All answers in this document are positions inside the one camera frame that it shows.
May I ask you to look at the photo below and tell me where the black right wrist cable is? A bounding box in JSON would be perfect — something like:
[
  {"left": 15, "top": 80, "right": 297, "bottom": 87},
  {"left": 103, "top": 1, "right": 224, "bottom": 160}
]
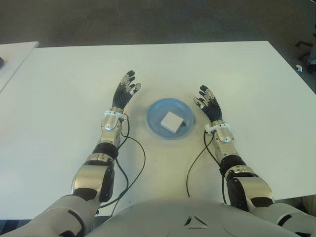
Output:
[{"left": 185, "top": 130, "right": 227, "bottom": 204}]

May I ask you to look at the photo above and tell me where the blue plate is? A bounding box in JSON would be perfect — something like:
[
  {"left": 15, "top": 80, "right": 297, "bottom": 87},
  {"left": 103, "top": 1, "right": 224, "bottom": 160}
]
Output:
[{"left": 146, "top": 98, "right": 197, "bottom": 141}]

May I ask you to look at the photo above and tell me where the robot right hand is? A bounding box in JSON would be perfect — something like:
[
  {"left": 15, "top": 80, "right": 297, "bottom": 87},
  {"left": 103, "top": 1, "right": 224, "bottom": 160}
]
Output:
[{"left": 194, "top": 84, "right": 224, "bottom": 123}]

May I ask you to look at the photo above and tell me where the neighbouring white table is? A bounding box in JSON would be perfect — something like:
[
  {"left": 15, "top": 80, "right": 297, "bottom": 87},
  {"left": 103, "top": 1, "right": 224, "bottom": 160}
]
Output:
[{"left": 0, "top": 41, "right": 40, "bottom": 96}]

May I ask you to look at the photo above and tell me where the grey robot torso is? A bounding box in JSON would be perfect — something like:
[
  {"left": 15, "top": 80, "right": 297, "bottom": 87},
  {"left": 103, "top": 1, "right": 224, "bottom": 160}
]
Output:
[{"left": 83, "top": 197, "right": 284, "bottom": 237}]

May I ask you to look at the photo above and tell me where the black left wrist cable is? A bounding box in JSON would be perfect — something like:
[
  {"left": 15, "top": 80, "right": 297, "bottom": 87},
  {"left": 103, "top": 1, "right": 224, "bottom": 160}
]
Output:
[{"left": 97, "top": 113, "right": 146, "bottom": 210}]

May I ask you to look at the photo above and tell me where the white charger block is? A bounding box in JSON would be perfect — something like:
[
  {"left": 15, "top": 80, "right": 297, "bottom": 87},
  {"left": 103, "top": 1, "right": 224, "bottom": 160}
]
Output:
[{"left": 160, "top": 111, "right": 186, "bottom": 134}]

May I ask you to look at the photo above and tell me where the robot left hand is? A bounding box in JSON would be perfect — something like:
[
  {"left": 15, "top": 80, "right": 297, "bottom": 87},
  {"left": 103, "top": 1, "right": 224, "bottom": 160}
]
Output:
[{"left": 112, "top": 71, "right": 142, "bottom": 111}]

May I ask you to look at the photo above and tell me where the person leg in jeans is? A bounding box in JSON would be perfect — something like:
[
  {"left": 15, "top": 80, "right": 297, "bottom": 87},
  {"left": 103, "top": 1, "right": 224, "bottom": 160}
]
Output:
[{"left": 307, "top": 45, "right": 316, "bottom": 65}]

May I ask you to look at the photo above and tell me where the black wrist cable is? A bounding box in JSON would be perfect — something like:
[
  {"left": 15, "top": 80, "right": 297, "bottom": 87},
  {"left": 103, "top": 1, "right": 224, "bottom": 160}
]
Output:
[
  {"left": 97, "top": 113, "right": 146, "bottom": 210},
  {"left": 185, "top": 130, "right": 227, "bottom": 204}
]

